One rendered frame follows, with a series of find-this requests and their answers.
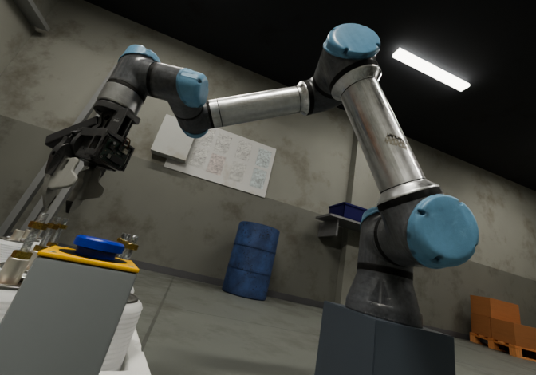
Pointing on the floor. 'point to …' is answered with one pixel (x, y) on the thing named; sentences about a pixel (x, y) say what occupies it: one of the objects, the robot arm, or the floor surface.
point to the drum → (251, 261)
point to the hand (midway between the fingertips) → (58, 202)
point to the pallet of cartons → (502, 328)
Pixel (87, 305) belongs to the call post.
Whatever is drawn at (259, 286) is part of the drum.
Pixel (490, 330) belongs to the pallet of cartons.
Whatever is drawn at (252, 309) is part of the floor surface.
